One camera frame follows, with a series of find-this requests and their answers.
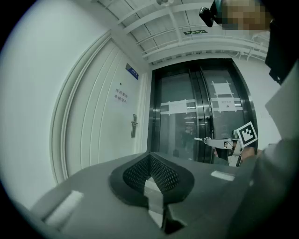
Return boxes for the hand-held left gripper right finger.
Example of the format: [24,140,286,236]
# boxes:
[149,151,252,239]

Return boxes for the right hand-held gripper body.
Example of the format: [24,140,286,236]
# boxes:
[228,121,259,168]

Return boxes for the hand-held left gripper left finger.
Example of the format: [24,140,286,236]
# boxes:
[30,151,164,239]

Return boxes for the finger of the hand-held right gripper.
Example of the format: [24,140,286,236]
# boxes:
[206,137,235,149]

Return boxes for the silver door lock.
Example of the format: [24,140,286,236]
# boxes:
[130,113,139,139]

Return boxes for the black glass double door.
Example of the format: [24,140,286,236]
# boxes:
[147,58,259,164]

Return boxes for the white door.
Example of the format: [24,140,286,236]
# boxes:
[50,30,150,185]

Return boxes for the blue door sign plate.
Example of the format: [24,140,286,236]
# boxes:
[125,63,140,81]

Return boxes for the person's light grey top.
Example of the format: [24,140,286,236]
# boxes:
[264,59,299,147]

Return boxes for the white taped paper sheet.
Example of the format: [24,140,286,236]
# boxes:
[207,80,244,114]

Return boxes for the white taped paper strip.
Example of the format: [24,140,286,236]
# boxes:
[159,98,196,116]

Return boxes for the green exit sign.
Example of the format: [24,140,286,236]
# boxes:
[183,29,209,36]

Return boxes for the black glass door handle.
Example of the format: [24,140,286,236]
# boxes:
[208,115,215,141]

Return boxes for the white ceiling cable tray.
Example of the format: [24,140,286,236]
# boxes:
[136,34,269,65]

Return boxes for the black head-mounted camera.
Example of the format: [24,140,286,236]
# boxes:
[199,6,217,28]

